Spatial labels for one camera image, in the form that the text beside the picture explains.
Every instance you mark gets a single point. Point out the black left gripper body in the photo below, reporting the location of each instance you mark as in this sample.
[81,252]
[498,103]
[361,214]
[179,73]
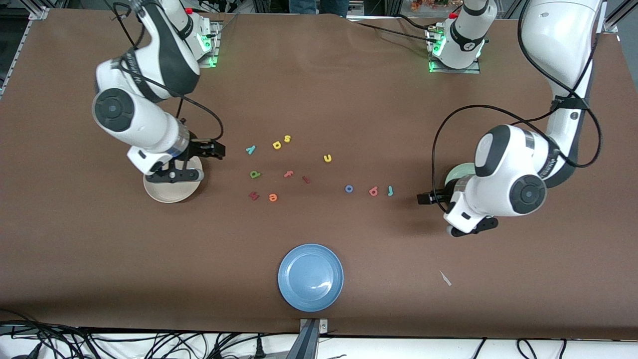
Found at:
[440,197]

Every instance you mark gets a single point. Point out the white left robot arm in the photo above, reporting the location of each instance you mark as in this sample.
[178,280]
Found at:
[508,174]

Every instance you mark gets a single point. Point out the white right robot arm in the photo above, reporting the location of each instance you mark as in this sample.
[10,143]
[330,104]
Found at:
[139,114]

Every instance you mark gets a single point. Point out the green round plate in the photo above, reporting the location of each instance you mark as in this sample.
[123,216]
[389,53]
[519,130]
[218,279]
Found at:
[456,174]

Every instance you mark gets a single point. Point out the beige round plate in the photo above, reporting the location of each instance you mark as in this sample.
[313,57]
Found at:
[172,192]

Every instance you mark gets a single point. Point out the white paper scrap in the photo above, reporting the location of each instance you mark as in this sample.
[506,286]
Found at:
[445,278]

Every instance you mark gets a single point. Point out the blue round plate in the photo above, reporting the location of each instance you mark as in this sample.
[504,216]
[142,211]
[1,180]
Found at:
[310,277]

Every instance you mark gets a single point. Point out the brown table cover sheet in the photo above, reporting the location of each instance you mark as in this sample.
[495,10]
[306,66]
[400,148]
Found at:
[99,249]

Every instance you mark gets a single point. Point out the person in blue jeans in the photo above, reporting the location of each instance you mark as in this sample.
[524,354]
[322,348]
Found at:
[304,6]

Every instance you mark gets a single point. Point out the orange decorative item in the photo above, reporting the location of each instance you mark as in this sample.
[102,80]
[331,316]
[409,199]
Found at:
[423,5]

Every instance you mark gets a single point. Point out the black power plug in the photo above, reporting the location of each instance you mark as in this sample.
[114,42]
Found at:
[259,349]

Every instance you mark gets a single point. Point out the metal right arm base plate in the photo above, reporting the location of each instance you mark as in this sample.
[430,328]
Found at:
[215,55]

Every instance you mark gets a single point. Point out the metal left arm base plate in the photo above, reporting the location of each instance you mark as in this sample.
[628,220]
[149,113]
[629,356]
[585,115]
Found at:
[453,71]

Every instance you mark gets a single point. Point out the black frame post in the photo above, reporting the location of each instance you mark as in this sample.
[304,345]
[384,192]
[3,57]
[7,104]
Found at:
[261,5]
[393,6]

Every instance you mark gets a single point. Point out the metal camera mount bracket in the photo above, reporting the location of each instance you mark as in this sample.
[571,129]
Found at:
[311,339]

